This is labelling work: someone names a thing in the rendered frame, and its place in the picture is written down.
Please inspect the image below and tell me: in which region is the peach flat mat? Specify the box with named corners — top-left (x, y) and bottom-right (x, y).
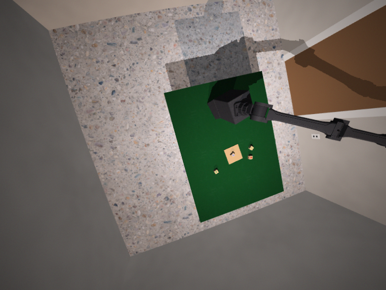
top-left (224, 144), bottom-right (243, 164)

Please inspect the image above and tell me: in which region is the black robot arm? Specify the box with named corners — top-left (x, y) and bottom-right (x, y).
top-left (234, 99), bottom-right (386, 148)

